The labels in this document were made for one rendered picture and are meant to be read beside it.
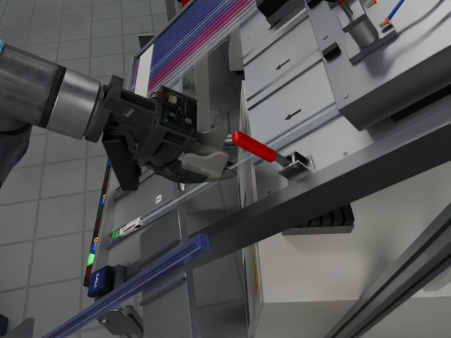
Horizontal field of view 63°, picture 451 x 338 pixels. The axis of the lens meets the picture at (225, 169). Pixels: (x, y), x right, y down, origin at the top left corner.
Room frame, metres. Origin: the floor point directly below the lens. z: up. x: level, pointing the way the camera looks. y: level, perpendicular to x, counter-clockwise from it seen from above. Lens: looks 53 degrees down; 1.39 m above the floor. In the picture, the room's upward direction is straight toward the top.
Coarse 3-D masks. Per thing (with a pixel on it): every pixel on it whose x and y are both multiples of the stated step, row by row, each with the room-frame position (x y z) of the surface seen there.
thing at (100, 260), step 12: (132, 60) 0.87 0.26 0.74; (132, 72) 0.82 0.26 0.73; (108, 180) 0.46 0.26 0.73; (108, 192) 0.43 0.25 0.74; (108, 204) 0.40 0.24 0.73; (108, 216) 0.37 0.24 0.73; (108, 228) 0.35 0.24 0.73; (108, 240) 0.32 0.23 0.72; (96, 252) 0.29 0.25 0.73; (108, 252) 0.30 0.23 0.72; (96, 264) 0.27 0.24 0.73
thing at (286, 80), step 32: (256, 32) 0.60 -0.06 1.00; (288, 32) 0.54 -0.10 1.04; (256, 64) 0.52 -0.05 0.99; (288, 64) 0.47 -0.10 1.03; (320, 64) 0.42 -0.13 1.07; (256, 96) 0.45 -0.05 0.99; (288, 96) 0.40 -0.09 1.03; (320, 96) 0.37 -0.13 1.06; (448, 96) 0.27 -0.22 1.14; (256, 128) 0.38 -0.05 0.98; (320, 128) 0.32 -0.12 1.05; (352, 128) 0.29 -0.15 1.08; (384, 128) 0.27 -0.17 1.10; (256, 160) 0.32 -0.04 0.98; (320, 160) 0.27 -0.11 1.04
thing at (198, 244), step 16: (192, 240) 0.15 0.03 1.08; (176, 256) 0.14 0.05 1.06; (192, 256) 0.14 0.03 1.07; (144, 272) 0.14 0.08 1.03; (160, 272) 0.13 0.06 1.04; (128, 288) 0.13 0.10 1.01; (144, 288) 0.13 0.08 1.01; (96, 304) 0.13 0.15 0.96; (112, 304) 0.12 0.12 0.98; (80, 320) 0.12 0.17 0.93; (48, 336) 0.11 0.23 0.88; (64, 336) 0.11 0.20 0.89
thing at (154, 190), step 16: (144, 176) 0.43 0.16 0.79; (160, 176) 0.40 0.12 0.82; (128, 192) 0.42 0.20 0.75; (144, 192) 0.39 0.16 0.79; (160, 192) 0.37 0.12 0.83; (176, 192) 0.35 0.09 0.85; (128, 208) 0.38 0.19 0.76; (144, 208) 0.35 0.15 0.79; (112, 240) 0.32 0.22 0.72; (128, 240) 0.30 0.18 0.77; (112, 256) 0.28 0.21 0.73; (128, 256) 0.27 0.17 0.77
